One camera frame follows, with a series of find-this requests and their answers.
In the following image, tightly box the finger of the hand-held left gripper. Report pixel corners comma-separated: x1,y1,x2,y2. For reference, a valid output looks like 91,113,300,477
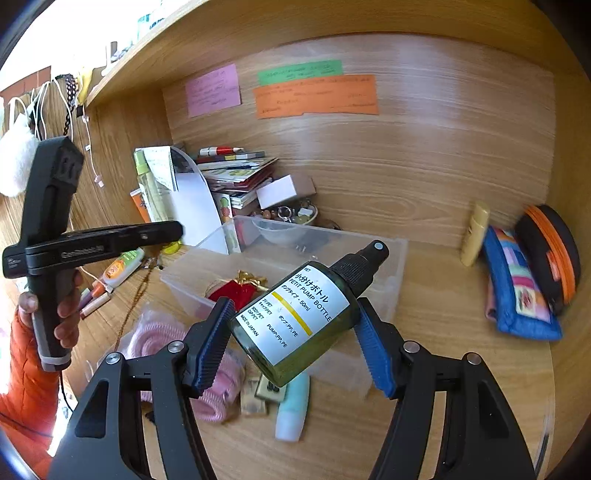
111,220,184,260

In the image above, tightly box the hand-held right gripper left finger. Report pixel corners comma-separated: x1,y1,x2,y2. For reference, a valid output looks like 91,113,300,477
48,296,237,480

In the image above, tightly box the white cable with pink plug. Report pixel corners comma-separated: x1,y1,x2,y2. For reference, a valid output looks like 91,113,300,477
78,80,103,188

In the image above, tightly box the white orange glue tube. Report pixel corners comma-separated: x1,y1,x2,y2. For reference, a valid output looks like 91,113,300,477
102,249,145,284

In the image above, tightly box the green paper note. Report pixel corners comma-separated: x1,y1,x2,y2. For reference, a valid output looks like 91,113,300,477
257,60,344,86

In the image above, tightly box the pink knitted pouch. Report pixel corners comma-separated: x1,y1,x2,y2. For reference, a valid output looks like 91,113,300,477
127,309,245,423

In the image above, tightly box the small white box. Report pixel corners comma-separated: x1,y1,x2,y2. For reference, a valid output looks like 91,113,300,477
256,174,303,208

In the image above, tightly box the brown cord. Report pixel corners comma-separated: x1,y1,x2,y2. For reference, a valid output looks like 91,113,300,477
115,258,162,352

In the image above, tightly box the pink paper note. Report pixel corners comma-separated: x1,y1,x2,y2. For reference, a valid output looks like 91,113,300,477
186,64,242,117

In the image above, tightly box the fruit print card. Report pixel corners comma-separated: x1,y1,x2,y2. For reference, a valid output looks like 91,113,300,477
213,191,241,252

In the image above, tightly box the person's left forearm orange sleeve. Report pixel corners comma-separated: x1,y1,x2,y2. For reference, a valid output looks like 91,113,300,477
0,309,63,476

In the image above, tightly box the tall yellow-green bottle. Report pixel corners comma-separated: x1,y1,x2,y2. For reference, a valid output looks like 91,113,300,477
134,150,174,222

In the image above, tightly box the white charging cable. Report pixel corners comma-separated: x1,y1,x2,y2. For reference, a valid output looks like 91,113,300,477
7,76,63,141

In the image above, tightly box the green pump spray bottle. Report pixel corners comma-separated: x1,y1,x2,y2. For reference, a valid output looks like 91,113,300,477
228,240,389,388

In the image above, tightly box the mint green tube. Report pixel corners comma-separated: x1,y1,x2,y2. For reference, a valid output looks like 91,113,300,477
276,371,311,440

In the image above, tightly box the dark bead string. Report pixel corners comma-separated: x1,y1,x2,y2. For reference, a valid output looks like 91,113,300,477
62,76,77,137

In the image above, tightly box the orange carton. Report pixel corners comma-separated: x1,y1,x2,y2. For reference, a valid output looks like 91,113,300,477
130,190,153,223

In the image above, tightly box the tan mahjong tile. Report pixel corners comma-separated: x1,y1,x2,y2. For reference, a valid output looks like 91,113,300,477
240,379,269,416

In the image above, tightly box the white paper receipt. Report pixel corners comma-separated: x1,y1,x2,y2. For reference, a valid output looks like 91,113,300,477
143,146,178,191

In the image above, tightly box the orange paper note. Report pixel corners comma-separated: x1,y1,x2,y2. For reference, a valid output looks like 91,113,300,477
253,75,379,120

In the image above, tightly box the white fluffy toy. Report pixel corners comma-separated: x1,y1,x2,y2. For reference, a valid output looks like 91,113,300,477
0,113,40,197

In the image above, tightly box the stack of books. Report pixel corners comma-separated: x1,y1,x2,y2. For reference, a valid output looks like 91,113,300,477
196,151,280,210

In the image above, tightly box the black and orange zip case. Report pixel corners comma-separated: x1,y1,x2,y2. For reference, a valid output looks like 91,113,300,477
514,204,581,315

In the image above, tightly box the pink marker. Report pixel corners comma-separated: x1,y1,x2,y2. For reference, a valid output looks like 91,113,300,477
79,293,112,319

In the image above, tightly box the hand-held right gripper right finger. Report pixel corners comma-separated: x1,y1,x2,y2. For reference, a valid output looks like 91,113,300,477
355,298,536,480

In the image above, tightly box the clear plastic storage box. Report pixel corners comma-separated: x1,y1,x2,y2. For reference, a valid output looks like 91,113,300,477
160,216,409,398

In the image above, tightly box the person's left hand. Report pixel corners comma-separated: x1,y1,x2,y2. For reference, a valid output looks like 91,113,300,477
17,271,85,357

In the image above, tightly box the white curved file holder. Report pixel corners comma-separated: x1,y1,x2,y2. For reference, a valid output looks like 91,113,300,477
171,145,229,254

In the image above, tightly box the red velvet pouch gold trim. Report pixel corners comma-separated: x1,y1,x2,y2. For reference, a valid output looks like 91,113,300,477
205,270,269,305

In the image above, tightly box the blue patchwork pouch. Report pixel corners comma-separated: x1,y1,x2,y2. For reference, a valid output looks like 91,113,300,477
482,225,563,341

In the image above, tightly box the wooden desk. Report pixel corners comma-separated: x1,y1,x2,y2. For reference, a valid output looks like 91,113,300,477
0,0,585,480

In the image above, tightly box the yellow tube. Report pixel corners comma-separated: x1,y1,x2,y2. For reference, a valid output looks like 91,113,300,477
461,202,491,267

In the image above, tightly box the bowl of trinkets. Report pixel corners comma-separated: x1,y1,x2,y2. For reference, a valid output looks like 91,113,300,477
252,199,319,245

